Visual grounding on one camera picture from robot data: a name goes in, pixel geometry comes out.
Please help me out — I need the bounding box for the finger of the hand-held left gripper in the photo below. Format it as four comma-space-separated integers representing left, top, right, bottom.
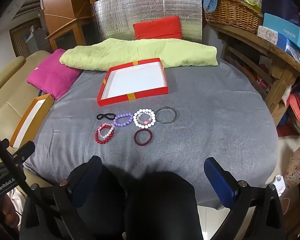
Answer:
8, 141, 36, 166

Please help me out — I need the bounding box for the wicker basket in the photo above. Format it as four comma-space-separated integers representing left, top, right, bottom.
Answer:
204, 0, 264, 34

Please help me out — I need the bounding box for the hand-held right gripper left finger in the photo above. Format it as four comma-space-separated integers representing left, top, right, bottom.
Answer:
19, 155, 123, 240

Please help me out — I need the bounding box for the grey bed cover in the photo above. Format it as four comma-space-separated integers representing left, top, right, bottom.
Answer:
22, 60, 279, 210

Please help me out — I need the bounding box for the orange box lid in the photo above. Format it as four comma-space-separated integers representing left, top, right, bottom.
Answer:
9, 94, 55, 149

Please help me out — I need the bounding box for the clear pink crystal bracelet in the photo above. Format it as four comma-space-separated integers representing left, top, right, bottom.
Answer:
137, 113, 152, 126

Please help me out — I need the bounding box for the green folded blanket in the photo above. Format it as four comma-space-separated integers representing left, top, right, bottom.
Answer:
59, 38, 218, 71

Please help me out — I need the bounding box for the wooden cabinet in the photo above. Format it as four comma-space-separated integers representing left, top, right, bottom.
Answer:
40, 0, 95, 53

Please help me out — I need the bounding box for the white patterned box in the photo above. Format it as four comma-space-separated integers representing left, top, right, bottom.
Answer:
257, 25, 288, 46

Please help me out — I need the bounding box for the person's left hand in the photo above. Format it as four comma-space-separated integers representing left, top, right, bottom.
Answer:
0, 194, 20, 229

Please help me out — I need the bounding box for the pink white pearl bracelet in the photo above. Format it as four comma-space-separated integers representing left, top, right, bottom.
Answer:
98, 123, 115, 139

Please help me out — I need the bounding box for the white tag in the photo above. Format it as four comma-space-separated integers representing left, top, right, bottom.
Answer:
272, 174, 285, 197

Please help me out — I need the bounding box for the blue cardboard box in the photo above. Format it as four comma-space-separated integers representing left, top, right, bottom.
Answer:
262, 12, 300, 53

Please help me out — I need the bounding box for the red box tray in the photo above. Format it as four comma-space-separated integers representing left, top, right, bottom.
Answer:
97, 58, 169, 107

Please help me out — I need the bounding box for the silver bangle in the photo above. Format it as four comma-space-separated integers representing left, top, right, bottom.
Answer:
156, 106, 177, 124

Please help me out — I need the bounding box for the silver foil panel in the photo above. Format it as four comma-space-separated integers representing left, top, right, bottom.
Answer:
91, 0, 203, 43

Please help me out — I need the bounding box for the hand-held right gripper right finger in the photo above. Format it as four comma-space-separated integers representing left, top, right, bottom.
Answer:
204, 157, 286, 240

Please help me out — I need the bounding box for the purple bead bracelet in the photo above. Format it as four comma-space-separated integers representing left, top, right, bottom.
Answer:
114, 113, 133, 127

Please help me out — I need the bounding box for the floral gift bag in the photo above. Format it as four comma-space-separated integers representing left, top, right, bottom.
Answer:
282, 139, 300, 189

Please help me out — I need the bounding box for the black cable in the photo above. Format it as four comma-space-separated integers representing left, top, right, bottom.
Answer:
0, 124, 43, 215

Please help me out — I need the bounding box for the pink pillow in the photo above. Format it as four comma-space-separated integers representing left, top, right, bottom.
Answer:
27, 49, 83, 100

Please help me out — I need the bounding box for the wooden table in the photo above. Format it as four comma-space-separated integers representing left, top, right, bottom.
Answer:
206, 21, 300, 120

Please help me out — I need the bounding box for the red bead bracelet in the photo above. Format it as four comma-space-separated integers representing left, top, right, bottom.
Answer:
95, 124, 115, 145

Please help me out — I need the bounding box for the small red pillow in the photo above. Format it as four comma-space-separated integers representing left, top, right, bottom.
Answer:
132, 15, 183, 40

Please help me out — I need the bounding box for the white bead bracelet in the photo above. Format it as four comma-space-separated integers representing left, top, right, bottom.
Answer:
133, 108, 156, 128

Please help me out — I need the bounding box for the maroon hair ring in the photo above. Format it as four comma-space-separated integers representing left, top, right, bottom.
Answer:
134, 129, 154, 146

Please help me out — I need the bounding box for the beige sofa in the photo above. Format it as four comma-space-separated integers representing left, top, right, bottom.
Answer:
0, 50, 53, 188

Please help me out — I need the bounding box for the black hair tie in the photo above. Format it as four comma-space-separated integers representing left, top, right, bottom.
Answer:
96, 112, 115, 121

